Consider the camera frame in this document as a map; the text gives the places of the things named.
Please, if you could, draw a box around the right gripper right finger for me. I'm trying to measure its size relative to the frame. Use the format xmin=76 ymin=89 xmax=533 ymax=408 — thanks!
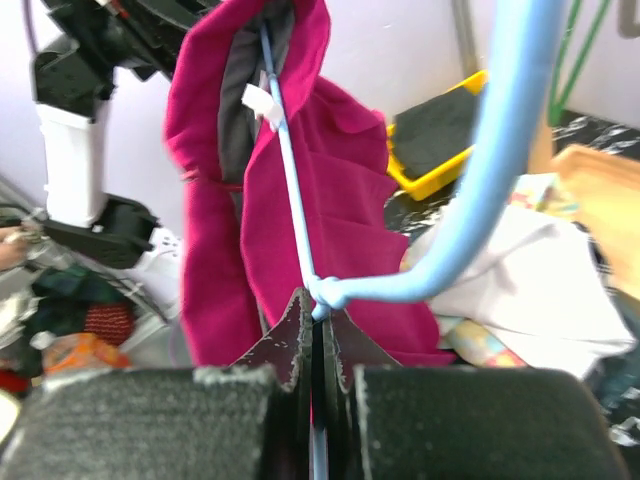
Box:
xmin=319 ymin=312 xmax=630 ymax=479

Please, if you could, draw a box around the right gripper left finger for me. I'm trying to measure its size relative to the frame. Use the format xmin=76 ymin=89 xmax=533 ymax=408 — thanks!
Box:
xmin=1 ymin=289 xmax=312 ymax=479

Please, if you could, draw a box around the floral pastel garment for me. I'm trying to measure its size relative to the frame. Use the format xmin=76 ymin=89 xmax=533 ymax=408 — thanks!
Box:
xmin=436 ymin=173 xmax=576 ymax=367

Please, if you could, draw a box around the magenta skirt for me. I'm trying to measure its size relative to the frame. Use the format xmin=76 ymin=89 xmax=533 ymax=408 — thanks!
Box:
xmin=163 ymin=0 xmax=457 ymax=368

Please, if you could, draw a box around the white garment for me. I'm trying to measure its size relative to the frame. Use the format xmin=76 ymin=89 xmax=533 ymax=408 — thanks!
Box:
xmin=429 ymin=206 xmax=637 ymax=379

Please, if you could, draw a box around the blue hanger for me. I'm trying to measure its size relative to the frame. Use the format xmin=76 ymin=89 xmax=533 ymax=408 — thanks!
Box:
xmin=274 ymin=1 xmax=566 ymax=479

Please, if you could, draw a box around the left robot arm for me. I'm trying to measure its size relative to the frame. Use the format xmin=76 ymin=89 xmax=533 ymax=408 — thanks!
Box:
xmin=32 ymin=0 xmax=217 ymax=279

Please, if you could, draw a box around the dark green hanger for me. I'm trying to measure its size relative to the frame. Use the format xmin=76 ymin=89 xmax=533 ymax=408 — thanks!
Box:
xmin=546 ymin=0 xmax=612 ymax=127

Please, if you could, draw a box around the yellow plastic bin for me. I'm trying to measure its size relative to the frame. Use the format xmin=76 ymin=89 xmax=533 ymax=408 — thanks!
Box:
xmin=387 ymin=70 xmax=488 ymax=201

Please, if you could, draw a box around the dark grey folded cloth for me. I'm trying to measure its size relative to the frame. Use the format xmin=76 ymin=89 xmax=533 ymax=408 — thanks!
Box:
xmin=391 ymin=87 xmax=481 ymax=180

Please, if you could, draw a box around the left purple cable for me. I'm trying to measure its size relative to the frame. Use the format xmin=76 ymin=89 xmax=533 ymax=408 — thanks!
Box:
xmin=21 ymin=0 xmax=41 ymax=56

